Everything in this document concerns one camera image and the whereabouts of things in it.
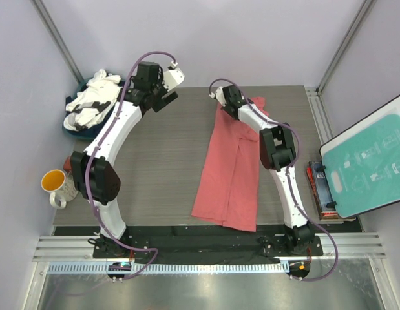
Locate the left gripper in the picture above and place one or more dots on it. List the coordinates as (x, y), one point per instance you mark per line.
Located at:
(162, 100)

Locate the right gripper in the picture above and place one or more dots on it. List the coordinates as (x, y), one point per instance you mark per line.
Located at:
(224, 108)

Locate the pink t-shirt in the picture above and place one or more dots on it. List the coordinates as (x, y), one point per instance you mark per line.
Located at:
(227, 194)

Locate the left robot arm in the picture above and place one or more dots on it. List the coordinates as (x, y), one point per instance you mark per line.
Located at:
(149, 87)

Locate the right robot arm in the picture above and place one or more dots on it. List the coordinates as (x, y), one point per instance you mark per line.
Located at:
(277, 155)

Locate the white t-shirt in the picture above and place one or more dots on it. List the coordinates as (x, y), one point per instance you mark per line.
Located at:
(102, 87)

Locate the teal laundry basket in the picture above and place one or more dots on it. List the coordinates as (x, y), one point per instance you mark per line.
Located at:
(87, 134)

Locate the small red box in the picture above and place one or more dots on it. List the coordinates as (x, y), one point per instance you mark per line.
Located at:
(67, 165)

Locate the white mug orange inside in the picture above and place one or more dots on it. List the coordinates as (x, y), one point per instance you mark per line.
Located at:
(60, 186)

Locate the blue patterned book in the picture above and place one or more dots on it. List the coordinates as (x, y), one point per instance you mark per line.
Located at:
(321, 184)

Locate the black board clip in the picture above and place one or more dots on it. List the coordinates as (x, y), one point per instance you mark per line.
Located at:
(331, 205)

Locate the red book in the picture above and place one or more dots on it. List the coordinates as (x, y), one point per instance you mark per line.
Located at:
(324, 215)

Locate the teal instruction board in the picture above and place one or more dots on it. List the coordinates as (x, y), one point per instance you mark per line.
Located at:
(362, 164)

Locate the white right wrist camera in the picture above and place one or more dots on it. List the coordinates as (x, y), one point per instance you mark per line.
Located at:
(219, 96)

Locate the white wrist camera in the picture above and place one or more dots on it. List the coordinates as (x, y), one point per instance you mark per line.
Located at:
(173, 76)
(219, 96)

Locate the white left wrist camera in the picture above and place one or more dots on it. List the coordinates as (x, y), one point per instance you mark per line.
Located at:
(173, 76)

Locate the aluminium frame rail right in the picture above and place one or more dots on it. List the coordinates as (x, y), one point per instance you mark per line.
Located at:
(319, 115)

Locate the left aluminium corner post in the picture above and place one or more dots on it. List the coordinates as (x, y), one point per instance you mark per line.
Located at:
(52, 29)

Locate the aluminium corner post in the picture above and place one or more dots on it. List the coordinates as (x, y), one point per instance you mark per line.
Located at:
(52, 29)
(348, 38)

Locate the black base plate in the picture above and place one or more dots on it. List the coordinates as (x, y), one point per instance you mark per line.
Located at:
(206, 242)

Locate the right aluminium corner post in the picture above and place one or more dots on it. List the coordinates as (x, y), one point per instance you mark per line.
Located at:
(348, 38)

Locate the aluminium front rail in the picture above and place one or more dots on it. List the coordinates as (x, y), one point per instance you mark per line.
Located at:
(188, 255)

